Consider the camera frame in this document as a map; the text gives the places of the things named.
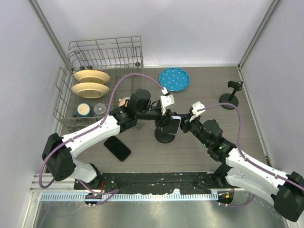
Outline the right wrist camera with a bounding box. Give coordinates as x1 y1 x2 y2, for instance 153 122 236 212
190 101 205 122

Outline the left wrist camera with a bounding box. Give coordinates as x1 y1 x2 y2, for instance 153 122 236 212
160 95 175 115

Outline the beige plate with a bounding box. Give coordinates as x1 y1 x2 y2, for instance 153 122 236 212
74 69 110 84
72 82 110 99

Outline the black phone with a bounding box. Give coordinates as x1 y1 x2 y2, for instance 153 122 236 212
104 136 132 162

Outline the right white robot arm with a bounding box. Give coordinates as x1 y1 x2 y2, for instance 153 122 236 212
180 114 304 222

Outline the grey wire dish rack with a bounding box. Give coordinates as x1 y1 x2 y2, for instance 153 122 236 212
53 36 144 134

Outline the blue dotted plate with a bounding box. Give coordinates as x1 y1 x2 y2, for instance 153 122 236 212
159 67 190 92

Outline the upper beige plate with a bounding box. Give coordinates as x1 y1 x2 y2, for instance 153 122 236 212
74 69 110 84

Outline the black phone stand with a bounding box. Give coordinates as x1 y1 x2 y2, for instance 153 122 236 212
154 128 175 144
219 81 243 110

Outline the clear glass cup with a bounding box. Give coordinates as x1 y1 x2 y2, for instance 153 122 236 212
94 103 107 119

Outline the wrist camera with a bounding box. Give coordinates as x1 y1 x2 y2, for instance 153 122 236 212
160 95 175 115
190 101 205 122

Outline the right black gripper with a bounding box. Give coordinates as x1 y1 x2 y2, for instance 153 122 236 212
176 112 210 147

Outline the lower beige plate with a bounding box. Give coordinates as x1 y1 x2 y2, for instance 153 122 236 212
72 82 110 99

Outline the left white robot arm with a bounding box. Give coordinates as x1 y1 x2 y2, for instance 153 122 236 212
42 89 175 190

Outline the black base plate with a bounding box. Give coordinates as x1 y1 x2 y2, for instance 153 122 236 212
73 171 238 194

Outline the blue mug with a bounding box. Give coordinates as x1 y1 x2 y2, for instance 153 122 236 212
73 103 93 118

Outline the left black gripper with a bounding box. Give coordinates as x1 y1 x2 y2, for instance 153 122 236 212
136 104 177 128

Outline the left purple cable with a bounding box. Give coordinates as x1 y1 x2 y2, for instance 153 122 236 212
38 73 168 207

